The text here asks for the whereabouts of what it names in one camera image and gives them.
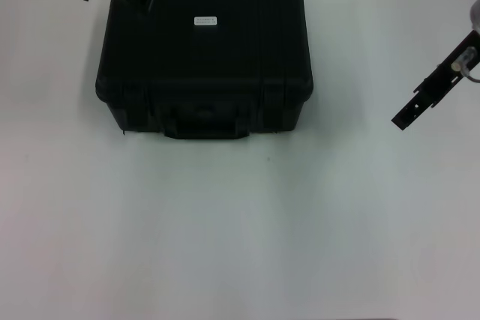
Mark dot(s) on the white label sticker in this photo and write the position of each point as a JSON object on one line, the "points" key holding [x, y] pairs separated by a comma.
{"points": [[205, 20]]}

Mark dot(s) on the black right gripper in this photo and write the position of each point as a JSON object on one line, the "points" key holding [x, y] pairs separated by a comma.
{"points": [[446, 76]]}

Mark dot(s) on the black plastic carrying case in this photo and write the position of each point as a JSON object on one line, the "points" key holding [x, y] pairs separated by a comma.
{"points": [[206, 72]]}

